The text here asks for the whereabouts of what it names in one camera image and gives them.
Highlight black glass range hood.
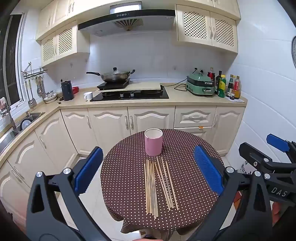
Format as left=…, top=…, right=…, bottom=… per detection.
left=78, top=1, right=175, bottom=37

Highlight red label sauce bottle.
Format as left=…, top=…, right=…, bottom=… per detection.
left=233, top=76, right=241, bottom=100

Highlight black power cable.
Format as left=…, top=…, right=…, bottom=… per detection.
left=162, top=80, right=192, bottom=91

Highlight black induction cooker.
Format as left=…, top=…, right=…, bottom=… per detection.
left=97, top=78, right=131, bottom=91

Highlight stack of bowls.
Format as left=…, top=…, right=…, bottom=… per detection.
left=43, top=91, right=57, bottom=103

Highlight dark round pan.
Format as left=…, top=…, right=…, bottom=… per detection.
left=20, top=118, right=33, bottom=130

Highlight steel wok with lid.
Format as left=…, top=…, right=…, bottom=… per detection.
left=86, top=67, right=136, bottom=83

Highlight hanging steel ladle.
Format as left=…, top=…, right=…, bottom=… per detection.
left=25, top=80, right=33, bottom=106

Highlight black kettle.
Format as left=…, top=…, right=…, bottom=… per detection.
left=60, top=79, right=74, bottom=101

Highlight bunch of wooden chopsticks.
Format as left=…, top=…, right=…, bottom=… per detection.
left=144, top=157, right=179, bottom=219

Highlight kitchen window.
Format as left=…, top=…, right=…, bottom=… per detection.
left=0, top=14, right=25, bottom=105

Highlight cream plain wall cabinet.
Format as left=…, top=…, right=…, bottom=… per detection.
left=36, top=0, right=111, bottom=40
left=176, top=0, right=241, bottom=21

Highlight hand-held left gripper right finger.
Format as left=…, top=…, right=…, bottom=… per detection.
left=185, top=146, right=273, bottom=241

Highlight green bottle with yellow cap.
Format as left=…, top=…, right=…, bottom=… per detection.
left=218, top=75, right=226, bottom=98

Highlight grey round wall fixture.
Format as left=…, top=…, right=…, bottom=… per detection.
left=291, top=36, right=296, bottom=66

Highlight cream lattice wall cabinet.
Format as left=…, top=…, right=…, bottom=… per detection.
left=41, top=21, right=90, bottom=67
left=173, top=5, right=238, bottom=55

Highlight dark soy sauce bottle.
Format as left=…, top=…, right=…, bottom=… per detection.
left=227, top=75, right=234, bottom=97

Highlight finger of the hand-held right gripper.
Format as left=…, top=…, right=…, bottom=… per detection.
left=266, top=134, right=296, bottom=164
left=239, top=142, right=280, bottom=173

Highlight cream kitchen base cabinets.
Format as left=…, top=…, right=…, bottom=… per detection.
left=0, top=88, right=248, bottom=214

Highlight green electric grill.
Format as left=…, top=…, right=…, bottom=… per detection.
left=186, top=68, right=215, bottom=96

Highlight printed cardboard box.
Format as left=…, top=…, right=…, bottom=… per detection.
left=238, top=160, right=255, bottom=174

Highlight pink cup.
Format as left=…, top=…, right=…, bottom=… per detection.
left=144, top=128, right=163, bottom=157

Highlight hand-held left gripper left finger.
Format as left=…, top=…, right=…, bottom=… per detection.
left=26, top=146, right=109, bottom=241

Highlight cream cabinet drawer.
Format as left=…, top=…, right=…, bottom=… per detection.
left=174, top=107, right=216, bottom=128

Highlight brown polka-dot tablecloth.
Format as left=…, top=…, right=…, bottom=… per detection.
left=100, top=128, right=225, bottom=234

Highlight stainless steel sink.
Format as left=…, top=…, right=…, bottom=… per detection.
left=0, top=112, right=45, bottom=158

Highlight hanging steel spatula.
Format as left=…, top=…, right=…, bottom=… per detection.
left=30, top=80, right=37, bottom=108

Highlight black glass gas hob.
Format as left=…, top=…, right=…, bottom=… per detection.
left=90, top=86, right=169, bottom=102

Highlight steel faucet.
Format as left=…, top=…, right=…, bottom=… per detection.
left=5, top=105, right=18, bottom=130

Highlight beige cutting board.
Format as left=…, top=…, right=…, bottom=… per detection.
left=100, top=82, right=163, bottom=93

